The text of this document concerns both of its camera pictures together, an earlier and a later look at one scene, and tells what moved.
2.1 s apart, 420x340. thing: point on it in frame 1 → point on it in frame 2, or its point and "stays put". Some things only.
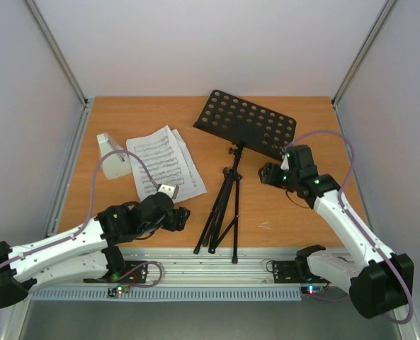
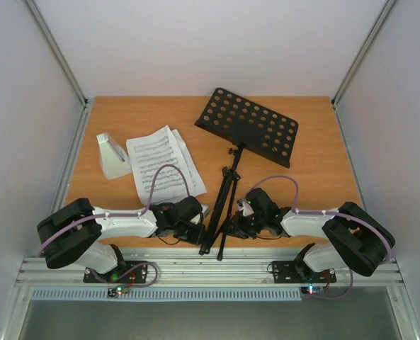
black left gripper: (178, 219) → (198, 237)
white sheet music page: (164, 159) stays put
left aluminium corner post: (57, 50) stays put
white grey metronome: (116, 164) stays put
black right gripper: (269, 173) → (239, 225)
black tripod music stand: (244, 123) stays put
